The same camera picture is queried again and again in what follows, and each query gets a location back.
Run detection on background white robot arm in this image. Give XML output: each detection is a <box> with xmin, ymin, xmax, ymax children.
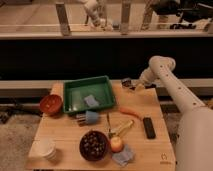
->
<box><xmin>78</xmin><ymin>0</ymin><xmax>112</xmax><ymax>30</ymax></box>

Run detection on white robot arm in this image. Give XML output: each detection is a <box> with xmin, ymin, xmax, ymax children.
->
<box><xmin>138</xmin><ymin>56</ymin><xmax>213</xmax><ymax>171</ymax></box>

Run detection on blue cylindrical brush holder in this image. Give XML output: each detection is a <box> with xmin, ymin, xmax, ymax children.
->
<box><xmin>76</xmin><ymin>111</ymin><xmax>99</xmax><ymax>125</ymax></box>

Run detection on orange carrot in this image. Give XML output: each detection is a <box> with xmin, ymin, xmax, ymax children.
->
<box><xmin>118</xmin><ymin>108</ymin><xmax>141</xmax><ymax>119</ymax></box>

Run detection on black remote control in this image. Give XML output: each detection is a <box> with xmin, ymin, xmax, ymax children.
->
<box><xmin>143</xmin><ymin>117</ymin><xmax>156</xmax><ymax>139</ymax></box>

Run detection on blue sponge in tray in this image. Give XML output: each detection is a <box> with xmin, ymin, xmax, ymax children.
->
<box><xmin>84</xmin><ymin>95</ymin><xmax>99</xmax><ymax>107</ymax></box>

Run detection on orange apple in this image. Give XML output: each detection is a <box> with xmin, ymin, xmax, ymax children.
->
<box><xmin>110</xmin><ymin>136</ymin><xmax>124</xmax><ymax>152</ymax></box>

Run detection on green plastic tray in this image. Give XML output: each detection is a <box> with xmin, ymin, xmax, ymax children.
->
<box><xmin>63</xmin><ymin>76</ymin><xmax>116</xmax><ymax>115</ymax></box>

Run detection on blue folded cloth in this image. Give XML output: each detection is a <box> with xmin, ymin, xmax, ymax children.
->
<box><xmin>112</xmin><ymin>144</ymin><xmax>134</xmax><ymax>166</ymax></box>

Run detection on dark bowl of beads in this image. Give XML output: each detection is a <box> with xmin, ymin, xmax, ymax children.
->
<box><xmin>79</xmin><ymin>130</ymin><xmax>109</xmax><ymax>161</ymax></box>

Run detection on red bowl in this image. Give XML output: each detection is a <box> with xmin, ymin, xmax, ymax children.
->
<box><xmin>39</xmin><ymin>94</ymin><xmax>63</xmax><ymax>116</ymax></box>

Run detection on white stacked bowls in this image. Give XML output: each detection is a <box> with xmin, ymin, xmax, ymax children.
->
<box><xmin>31</xmin><ymin>139</ymin><xmax>56</xmax><ymax>160</ymax></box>

